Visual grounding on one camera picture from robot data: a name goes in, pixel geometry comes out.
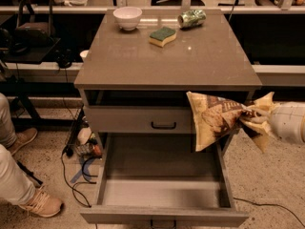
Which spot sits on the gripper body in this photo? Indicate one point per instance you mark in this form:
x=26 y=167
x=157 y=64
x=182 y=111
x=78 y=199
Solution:
x=286 y=122

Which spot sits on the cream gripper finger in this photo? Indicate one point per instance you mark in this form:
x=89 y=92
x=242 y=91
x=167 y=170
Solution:
x=257 y=115

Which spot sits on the brown chip bag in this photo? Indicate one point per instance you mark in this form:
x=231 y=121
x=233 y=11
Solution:
x=215 y=117

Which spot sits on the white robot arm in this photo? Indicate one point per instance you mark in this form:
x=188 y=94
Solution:
x=268 y=128

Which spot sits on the open grey middle drawer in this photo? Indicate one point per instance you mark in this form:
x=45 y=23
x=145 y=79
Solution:
x=159 y=180

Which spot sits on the grey drawer cabinet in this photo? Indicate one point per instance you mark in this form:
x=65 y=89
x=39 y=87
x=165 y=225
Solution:
x=124 y=69

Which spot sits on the closed grey top drawer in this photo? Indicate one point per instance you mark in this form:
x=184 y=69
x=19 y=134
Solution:
x=140 y=120

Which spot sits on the black bag on shelf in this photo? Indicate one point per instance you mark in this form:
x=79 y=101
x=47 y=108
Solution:
x=32 y=32

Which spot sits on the crushed green can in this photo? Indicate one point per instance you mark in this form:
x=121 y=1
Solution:
x=191 y=18

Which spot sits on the green yellow sponge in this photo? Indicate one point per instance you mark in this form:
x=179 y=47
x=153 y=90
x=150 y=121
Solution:
x=162 y=36

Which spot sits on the white bowl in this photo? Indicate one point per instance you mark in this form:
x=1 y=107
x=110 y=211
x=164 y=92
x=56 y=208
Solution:
x=127 y=18

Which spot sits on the clutter items beside cabinet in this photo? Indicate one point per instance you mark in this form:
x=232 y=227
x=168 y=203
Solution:
x=86 y=143

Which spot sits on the white paper cup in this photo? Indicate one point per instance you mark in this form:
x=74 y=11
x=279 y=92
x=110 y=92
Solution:
x=84 y=54

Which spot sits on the black headphones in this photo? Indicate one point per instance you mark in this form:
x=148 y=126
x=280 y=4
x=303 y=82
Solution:
x=63 y=59

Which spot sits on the tan shoe near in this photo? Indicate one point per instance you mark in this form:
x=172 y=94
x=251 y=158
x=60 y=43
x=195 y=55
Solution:
x=43 y=204

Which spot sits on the tan shoe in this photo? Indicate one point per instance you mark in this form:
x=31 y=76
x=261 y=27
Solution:
x=43 y=204
x=15 y=141

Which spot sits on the tan shoe far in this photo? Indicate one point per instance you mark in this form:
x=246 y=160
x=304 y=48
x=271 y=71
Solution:
x=15 y=141

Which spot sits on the person far leg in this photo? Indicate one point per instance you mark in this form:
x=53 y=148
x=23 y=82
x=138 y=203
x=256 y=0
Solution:
x=7 y=132

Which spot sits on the person leg light trousers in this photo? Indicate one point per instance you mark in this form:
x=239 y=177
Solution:
x=15 y=187

